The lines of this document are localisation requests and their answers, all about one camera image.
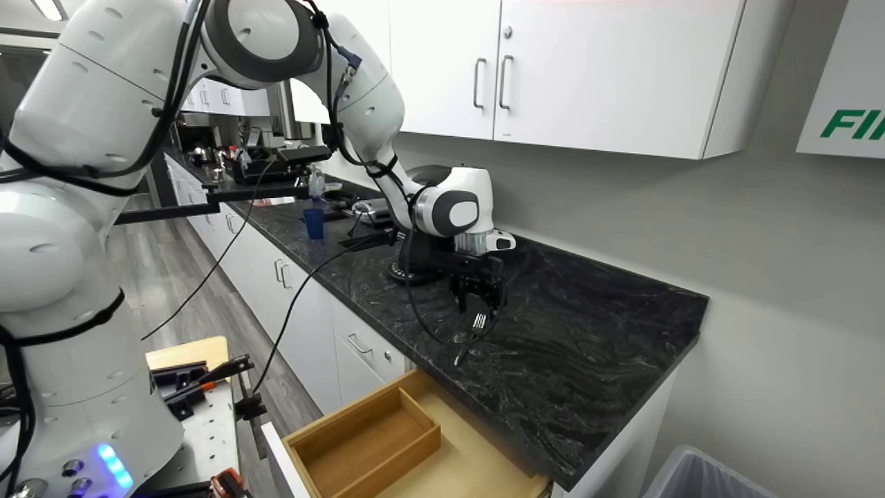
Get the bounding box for open wooden drawer white front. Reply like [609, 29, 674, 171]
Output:
[259, 368, 552, 498]

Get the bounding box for white base cabinets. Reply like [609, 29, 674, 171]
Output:
[162, 156, 421, 419]

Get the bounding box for trash bin with clear bag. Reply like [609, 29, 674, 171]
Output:
[642, 444, 783, 498]

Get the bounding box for black camera on stand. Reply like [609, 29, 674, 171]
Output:
[236, 137, 332, 186]

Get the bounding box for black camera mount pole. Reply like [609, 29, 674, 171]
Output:
[114, 177, 312, 231]

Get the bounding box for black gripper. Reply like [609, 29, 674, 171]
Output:
[444, 251, 508, 321]

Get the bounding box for light wooden block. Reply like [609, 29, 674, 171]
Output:
[144, 334, 233, 374]

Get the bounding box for silver cabinet door handle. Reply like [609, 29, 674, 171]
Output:
[471, 56, 489, 113]
[496, 52, 516, 113]

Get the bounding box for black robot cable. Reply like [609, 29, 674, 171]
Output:
[298, 0, 467, 350]

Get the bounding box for black and silver coffee machine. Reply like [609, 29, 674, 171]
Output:
[395, 164, 464, 280]

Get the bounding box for black gooseneck electric kettle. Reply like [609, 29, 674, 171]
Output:
[389, 228, 449, 280]

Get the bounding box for white first aid box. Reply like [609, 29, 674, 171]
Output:
[794, 0, 885, 160]

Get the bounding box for silver metal fork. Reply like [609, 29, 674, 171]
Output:
[449, 309, 493, 372]

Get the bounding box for thin black cable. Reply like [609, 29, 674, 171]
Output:
[142, 156, 280, 343]
[250, 242, 353, 402]

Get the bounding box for black clamp tool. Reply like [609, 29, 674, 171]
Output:
[149, 354, 256, 420]

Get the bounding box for small black cable clip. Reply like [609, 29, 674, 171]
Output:
[233, 392, 272, 427]

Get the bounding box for wooden drawer organizer box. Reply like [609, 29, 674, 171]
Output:
[284, 381, 444, 498]

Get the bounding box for small blue bottle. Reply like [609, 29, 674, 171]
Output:
[302, 196, 328, 244]

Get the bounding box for white wall cabinet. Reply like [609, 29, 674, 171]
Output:
[178, 0, 797, 164]

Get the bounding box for ceiling light fixture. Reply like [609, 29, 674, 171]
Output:
[31, 0, 68, 26]

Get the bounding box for red handled tool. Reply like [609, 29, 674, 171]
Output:
[208, 464, 250, 498]

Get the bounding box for black kettle base with buttons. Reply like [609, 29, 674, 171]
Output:
[381, 260, 443, 287]

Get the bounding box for white perforated robot table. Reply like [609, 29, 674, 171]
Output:
[136, 368, 243, 493]

